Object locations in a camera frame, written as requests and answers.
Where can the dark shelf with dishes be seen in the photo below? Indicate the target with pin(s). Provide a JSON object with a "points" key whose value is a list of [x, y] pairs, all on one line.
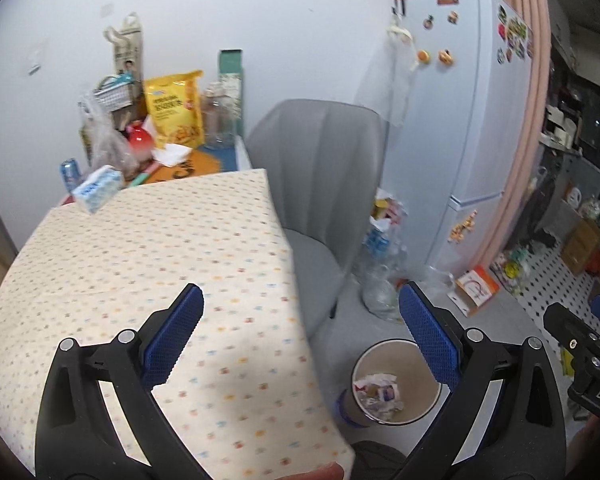
{"points": [[570, 125]]}

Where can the tall green box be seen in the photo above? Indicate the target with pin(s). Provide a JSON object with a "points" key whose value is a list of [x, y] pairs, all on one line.
{"points": [[230, 62]]}

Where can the person's right forearm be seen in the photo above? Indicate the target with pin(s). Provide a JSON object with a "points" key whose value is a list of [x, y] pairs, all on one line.
{"points": [[587, 452]]}

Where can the teal pink stick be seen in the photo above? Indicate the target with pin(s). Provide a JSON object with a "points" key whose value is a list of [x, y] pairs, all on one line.
{"points": [[145, 176]]}

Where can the white refrigerator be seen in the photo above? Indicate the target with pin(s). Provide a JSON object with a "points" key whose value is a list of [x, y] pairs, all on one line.
{"points": [[460, 135]]}

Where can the patterned wrapper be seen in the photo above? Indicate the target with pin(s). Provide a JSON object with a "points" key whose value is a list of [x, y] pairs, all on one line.
{"points": [[380, 410]]}

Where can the red white cigarette pack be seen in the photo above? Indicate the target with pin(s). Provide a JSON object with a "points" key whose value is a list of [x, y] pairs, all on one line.
{"points": [[362, 385]]}

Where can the yellow figure fridge magnet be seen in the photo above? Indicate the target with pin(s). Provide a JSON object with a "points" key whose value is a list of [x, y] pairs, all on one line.
{"points": [[446, 56]]}

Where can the gold figures fridge magnet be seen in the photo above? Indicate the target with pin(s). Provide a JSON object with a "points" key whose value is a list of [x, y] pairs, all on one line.
{"points": [[462, 227]]}

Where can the crumpled clear plastic bag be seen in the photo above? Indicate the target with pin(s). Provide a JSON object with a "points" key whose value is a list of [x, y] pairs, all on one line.
{"points": [[105, 145]]}

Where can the clear bag of bottles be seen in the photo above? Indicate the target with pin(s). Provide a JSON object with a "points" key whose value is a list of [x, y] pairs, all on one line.
{"points": [[380, 280]]}

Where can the blue drink can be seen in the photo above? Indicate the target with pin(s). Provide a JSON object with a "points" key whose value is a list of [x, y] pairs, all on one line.
{"points": [[70, 172]]}

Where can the dotted cream tablecloth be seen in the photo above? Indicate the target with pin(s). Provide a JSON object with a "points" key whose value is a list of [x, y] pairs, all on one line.
{"points": [[155, 240]]}

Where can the red round vase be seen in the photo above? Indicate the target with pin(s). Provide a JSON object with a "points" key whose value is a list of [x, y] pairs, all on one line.
{"points": [[139, 140]]}

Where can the white bag of packaging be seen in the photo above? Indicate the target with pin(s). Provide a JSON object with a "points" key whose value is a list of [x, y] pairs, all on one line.
{"points": [[387, 210]]}

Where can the orange round fridge magnet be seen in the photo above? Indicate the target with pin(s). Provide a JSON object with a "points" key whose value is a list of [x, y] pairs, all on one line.
{"points": [[423, 55]]}

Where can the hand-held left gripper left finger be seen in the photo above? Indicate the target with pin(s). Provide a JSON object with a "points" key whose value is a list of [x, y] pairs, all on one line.
{"points": [[172, 340]]}

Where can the yellow plastic item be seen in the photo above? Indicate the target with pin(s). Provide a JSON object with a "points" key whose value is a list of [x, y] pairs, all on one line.
{"points": [[566, 362]]}

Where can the empty clear plastic bag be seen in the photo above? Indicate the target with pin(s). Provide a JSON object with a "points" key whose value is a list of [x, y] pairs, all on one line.
{"points": [[437, 280]]}

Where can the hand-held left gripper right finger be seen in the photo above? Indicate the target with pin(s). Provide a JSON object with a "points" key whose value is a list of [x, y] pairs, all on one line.
{"points": [[430, 340]]}

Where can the beige waste bin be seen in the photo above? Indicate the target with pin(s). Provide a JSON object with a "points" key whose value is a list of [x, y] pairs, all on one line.
{"points": [[410, 412]]}

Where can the grey upholstered chair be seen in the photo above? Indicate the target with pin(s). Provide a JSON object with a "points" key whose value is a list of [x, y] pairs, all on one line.
{"points": [[320, 160]]}

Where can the large cardboard box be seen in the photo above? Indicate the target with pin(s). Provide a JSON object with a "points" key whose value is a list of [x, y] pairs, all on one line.
{"points": [[582, 247]]}

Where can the black bag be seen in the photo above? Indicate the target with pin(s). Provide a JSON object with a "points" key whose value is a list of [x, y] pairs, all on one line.
{"points": [[542, 210]]}

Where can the purple packet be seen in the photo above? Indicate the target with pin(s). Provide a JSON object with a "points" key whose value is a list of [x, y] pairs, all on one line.
{"points": [[387, 392]]}

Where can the blue white tissue box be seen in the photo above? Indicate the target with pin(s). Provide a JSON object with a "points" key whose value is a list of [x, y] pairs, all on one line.
{"points": [[97, 189]]}

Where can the cluster of fridge magnets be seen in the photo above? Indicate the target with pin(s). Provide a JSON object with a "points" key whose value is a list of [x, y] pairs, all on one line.
{"points": [[515, 35]]}

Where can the clear glass jar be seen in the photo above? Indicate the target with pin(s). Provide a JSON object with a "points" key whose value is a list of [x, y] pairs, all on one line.
{"points": [[217, 120]]}

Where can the white tissue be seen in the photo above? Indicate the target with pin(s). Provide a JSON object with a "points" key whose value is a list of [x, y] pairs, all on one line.
{"points": [[382, 379], [172, 154]]}

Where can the orange white carton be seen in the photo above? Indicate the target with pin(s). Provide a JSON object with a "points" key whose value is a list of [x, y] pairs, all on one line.
{"points": [[477, 290]]}

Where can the yellow snack bag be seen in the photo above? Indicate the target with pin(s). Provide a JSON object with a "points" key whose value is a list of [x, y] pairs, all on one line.
{"points": [[172, 110]]}

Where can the yellow green packet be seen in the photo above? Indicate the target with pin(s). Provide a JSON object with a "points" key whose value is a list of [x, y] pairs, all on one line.
{"points": [[512, 270]]}

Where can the white hanging bag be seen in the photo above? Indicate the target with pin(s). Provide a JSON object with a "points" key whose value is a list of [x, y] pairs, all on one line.
{"points": [[397, 32]]}

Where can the orange mat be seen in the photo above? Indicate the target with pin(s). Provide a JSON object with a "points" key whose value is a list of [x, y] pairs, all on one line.
{"points": [[195, 165]]}

